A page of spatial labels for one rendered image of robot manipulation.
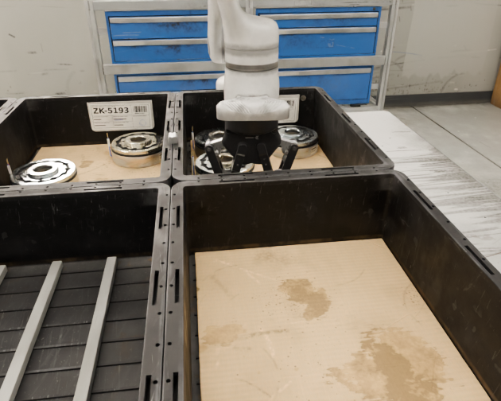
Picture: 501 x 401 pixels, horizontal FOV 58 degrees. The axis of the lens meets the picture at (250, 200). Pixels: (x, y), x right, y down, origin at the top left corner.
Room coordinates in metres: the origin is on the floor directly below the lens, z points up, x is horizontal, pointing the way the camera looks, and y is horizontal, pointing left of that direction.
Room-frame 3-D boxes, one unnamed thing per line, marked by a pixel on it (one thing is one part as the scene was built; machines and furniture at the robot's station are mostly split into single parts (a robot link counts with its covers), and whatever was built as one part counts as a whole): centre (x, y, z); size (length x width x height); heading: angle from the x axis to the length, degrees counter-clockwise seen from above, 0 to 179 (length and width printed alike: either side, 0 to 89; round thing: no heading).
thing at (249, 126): (0.60, 0.00, 0.96); 0.08 x 0.08 x 0.09
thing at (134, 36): (2.58, 0.41, 0.60); 0.72 x 0.03 x 0.56; 98
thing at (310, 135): (0.84, -0.08, 0.86); 0.10 x 0.10 x 0.01
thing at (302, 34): (2.69, -0.39, 0.60); 0.72 x 0.03 x 0.56; 98
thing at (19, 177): (0.67, 0.34, 0.86); 0.10 x 0.10 x 0.01
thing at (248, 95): (0.59, 0.00, 1.03); 0.11 x 0.09 x 0.06; 2
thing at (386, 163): (0.72, -0.02, 0.92); 0.40 x 0.30 x 0.02; 7
